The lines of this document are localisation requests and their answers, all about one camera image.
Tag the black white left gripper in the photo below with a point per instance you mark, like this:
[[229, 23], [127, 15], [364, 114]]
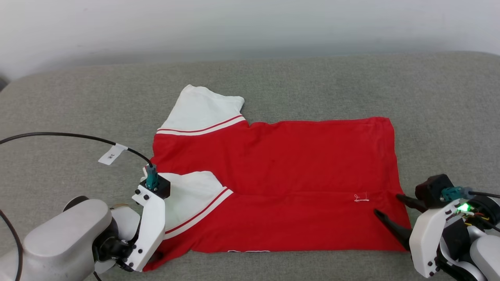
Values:
[[111, 248]]

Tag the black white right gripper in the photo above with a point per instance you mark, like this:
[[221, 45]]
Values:
[[455, 242]]

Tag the red and white shirt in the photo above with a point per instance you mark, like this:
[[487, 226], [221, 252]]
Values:
[[293, 164]]

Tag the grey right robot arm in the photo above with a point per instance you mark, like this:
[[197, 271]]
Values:
[[488, 257]]

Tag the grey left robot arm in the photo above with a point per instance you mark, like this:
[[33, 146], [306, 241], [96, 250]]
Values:
[[62, 242]]

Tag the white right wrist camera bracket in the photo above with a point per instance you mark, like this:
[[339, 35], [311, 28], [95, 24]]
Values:
[[424, 234]]

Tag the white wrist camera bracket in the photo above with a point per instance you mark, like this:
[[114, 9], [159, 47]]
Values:
[[153, 222], [424, 234]]

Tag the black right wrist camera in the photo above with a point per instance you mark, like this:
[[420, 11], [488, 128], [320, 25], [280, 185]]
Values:
[[431, 189]]

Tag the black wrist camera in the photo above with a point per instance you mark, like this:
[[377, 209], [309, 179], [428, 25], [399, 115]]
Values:
[[163, 188], [431, 189]]

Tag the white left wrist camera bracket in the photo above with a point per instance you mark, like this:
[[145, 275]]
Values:
[[153, 222]]

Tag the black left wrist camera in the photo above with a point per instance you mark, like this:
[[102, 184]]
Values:
[[163, 188]]

